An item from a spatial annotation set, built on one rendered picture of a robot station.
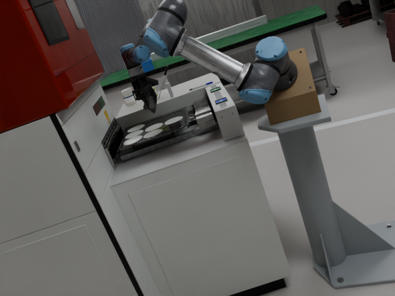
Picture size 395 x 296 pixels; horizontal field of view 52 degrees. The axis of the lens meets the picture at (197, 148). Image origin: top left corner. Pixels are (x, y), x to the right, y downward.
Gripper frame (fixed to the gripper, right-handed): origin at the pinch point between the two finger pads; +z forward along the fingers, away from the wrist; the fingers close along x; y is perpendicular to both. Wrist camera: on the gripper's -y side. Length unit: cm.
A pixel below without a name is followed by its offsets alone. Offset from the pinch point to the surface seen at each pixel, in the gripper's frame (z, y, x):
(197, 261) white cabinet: 65, 41, 20
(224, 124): 8, 21, 46
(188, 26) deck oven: -8, -412, -169
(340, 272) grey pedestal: 96, 13, 75
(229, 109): 2, 19, 49
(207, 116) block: 7.0, 7.0, 32.2
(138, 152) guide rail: 13.5, 22.1, -2.8
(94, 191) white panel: 8, 68, 8
